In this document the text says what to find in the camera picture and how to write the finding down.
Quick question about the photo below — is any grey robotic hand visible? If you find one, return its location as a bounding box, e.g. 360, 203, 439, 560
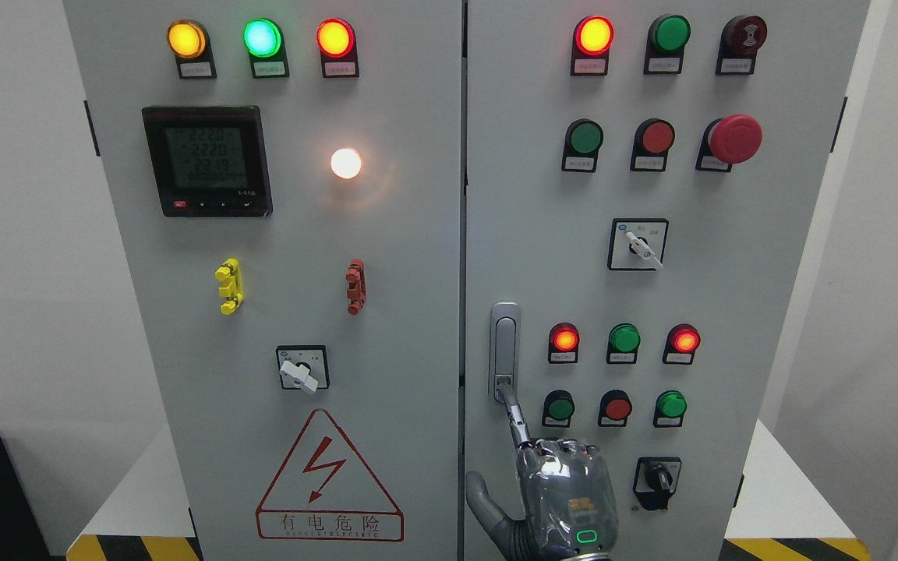
465, 386, 619, 560

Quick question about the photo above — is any silver door handle latch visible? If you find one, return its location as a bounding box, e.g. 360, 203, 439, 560
489, 302, 521, 404

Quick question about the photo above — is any grey right cabinet door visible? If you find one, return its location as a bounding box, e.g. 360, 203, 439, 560
464, 1, 870, 560

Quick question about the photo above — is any grey cabinet door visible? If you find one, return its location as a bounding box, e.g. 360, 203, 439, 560
64, 1, 464, 560
464, 1, 870, 560

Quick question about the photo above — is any grey left cabinet door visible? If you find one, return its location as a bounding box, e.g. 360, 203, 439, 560
64, 1, 464, 560

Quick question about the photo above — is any green push button lower left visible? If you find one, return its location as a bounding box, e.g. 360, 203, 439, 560
541, 390, 576, 429

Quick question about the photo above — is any green push button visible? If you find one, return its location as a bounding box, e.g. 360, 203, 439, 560
541, 390, 576, 429
652, 390, 688, 429
560, 118, 603, 173

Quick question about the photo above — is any red push button lower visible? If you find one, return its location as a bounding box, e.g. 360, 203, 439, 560
596, 390, 633, 429

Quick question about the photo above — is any red push button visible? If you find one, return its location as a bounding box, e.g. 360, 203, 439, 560
596, 390, 633, 429
630, 118, 676, 173

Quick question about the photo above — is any green push button lower right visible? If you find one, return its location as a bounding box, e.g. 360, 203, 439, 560
652, 390, 688, 429

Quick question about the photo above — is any red lit indicator middle left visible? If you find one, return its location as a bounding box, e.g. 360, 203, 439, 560
546, 322, 580, 365

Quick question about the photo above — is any green indicator middle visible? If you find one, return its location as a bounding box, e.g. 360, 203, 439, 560
606, 323, 642, 365

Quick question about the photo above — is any red lit indicator middle right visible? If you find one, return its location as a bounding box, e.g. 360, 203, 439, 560
662, 323, 702, 365

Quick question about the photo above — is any white platform with hazard stripes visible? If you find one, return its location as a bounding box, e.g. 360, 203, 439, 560
65, 424, 871, 560

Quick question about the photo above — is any red electric danger warning sticker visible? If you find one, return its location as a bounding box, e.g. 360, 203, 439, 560
256, 408, 404, 542

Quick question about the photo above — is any red terminal connector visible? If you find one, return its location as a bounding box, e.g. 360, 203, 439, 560
345, 258, 367, 316

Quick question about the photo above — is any green push button upper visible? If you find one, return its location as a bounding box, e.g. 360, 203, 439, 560
560, 118, 603, 173

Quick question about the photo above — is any red push button upper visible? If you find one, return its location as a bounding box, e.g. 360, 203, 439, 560
630, 118, 676, 173

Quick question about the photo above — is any red emergency stop button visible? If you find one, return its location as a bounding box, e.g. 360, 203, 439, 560
695, 114, 763, 173

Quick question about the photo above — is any white lit indicator light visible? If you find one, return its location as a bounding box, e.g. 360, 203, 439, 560
329, 148, 362, 180

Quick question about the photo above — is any yellow terminal connector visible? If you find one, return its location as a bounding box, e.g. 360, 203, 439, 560
214, 258, 245, 316

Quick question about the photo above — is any red lit indicator top right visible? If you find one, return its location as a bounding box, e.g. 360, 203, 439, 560
570, 15, 614, 76

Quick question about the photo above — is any green indicator top right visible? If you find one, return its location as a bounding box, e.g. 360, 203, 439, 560
644, 14, 691, 75

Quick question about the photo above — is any black digital power meter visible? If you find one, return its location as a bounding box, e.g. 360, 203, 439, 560
142, 105, 272, 217

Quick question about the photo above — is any dark red buzzer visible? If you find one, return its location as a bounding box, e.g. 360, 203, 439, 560
716, 15, 769, 76

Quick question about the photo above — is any red lit indicator light left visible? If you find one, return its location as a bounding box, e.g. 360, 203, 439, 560
315, 18, 359, 78

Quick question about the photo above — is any green lit indicator light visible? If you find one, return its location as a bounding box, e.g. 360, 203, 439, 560
242, 18, 289, 79

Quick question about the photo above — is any yellow indicator light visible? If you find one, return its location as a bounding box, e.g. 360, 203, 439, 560
165, 20, 217, 79

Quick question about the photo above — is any black selector switch bottom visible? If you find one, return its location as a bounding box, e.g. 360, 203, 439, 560
633, 456, 683, 511

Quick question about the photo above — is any white selector switch upper right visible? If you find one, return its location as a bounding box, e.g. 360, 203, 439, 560
608, 219, 670, 271

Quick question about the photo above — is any white selector switch left door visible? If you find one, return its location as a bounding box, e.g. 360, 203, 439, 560
275, 344, 331, 394

